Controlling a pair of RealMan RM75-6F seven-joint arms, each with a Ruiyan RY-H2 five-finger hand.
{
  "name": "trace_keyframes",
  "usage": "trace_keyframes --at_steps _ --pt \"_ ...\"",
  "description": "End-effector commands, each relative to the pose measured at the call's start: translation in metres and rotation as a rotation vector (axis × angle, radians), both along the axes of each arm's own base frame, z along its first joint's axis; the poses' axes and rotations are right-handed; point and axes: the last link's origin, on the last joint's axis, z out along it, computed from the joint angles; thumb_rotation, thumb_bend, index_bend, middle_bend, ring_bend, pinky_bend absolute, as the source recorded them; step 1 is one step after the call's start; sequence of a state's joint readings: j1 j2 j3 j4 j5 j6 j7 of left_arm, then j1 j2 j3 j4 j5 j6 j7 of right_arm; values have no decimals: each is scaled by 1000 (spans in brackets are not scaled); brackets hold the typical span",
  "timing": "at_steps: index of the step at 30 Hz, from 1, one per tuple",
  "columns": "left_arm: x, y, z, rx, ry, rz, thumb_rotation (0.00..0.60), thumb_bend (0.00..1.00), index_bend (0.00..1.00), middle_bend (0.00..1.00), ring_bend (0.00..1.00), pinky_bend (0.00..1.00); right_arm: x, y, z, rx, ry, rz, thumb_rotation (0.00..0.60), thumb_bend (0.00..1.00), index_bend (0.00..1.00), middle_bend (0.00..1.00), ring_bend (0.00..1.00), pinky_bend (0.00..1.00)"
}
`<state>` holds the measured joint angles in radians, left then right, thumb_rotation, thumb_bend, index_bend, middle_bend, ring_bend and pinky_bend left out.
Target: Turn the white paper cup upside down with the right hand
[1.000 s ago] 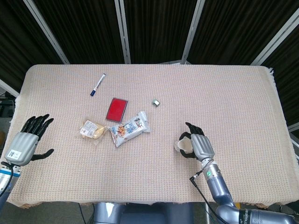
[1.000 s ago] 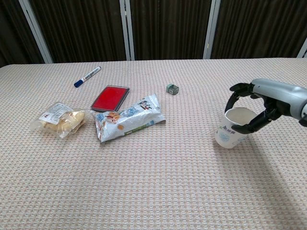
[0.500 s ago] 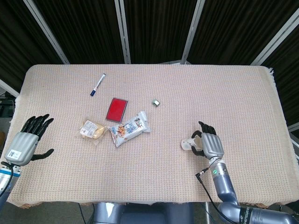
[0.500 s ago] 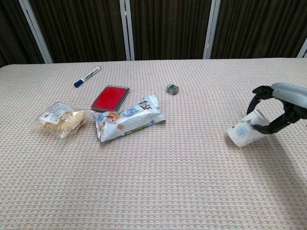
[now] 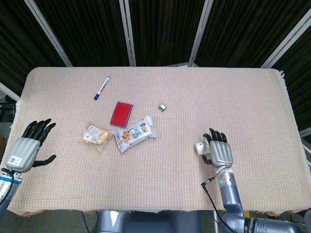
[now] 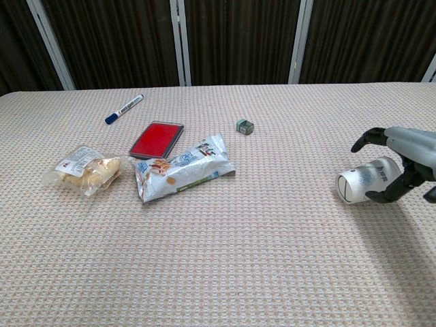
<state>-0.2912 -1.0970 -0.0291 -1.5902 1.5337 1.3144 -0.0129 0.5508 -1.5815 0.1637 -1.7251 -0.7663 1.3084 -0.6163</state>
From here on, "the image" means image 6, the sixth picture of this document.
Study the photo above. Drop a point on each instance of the grey black right robot hand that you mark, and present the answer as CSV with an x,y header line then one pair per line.
x,y
415,143

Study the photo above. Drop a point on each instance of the white paper cup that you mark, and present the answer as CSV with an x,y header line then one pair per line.
x,y
361,180

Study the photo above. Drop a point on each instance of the dark ribbed partition panel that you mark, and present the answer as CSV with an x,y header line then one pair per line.
x,y
368,41
119,41
20,44
238,41

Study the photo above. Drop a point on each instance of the small green cube box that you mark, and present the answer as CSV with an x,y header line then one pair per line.
x,y
244,126

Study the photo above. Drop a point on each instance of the beige woven tablecloth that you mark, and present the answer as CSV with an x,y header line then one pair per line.
x,y
238,255

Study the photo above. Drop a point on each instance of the white snack bag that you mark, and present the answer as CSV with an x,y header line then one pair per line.
x,y
180,170

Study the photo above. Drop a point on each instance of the red ink stamp pad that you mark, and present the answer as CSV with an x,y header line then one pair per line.
x,y
155,139

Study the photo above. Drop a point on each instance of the white blue marker pen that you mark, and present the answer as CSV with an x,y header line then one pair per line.
x,y
124,109

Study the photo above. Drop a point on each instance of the clear packaged bread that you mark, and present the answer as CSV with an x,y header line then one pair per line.
x,y
85,170

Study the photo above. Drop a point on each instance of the grey metal partition post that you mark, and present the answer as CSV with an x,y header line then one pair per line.
x,y
181,44
431,73
51,44
300,44

